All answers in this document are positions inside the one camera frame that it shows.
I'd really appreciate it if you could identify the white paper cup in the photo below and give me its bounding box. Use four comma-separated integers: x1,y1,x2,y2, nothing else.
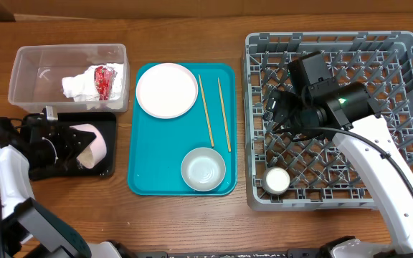
262,167,290,195

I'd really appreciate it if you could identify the clear plastic bin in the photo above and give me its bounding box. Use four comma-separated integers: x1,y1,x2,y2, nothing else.
8,44,130,113

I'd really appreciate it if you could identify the red snack wrapper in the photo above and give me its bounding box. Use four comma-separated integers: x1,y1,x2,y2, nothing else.
94,65,117,100

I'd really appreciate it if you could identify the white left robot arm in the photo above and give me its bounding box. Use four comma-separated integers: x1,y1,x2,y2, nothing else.
0,110,134,257

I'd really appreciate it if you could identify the black rail at table edge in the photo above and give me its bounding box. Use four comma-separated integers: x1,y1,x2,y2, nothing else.
113,234,386,258

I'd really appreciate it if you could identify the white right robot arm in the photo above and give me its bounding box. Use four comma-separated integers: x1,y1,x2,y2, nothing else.
265,52,413,257

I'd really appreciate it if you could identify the right wooden chopstick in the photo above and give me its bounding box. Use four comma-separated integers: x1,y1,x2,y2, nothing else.
217,77,232,152

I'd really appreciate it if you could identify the white napkin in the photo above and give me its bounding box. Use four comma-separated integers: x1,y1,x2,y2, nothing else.
62,63,124,102

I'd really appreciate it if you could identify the wooden chopstick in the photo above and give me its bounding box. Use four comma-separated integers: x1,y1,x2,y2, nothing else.
198,74,214,148
217,77,232,152

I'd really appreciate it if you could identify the black plastic tray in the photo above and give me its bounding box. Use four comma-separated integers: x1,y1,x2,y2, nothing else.
13,112,118,180

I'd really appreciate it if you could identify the small pink bowl with crumbs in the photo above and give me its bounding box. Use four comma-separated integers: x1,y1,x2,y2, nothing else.
72,124,107,169

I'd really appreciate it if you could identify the grey bowl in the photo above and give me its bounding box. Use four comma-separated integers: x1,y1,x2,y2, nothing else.
181,147,227,192

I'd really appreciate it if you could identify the left wooden chopstick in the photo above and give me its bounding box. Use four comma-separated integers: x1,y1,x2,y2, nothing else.
198,74,214,148

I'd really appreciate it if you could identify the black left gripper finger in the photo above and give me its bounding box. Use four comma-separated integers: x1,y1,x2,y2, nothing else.
63,150,86,171
69,128,96,151

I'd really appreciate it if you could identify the grey dishwasher rack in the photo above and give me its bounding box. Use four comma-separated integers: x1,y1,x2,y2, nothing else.
242,31,413,211

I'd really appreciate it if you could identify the large pink plate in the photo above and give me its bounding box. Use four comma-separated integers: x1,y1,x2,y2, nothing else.
136,63,199,119

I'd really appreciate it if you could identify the teal serving tray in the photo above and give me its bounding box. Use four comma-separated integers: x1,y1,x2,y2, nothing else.
127,63,237,196

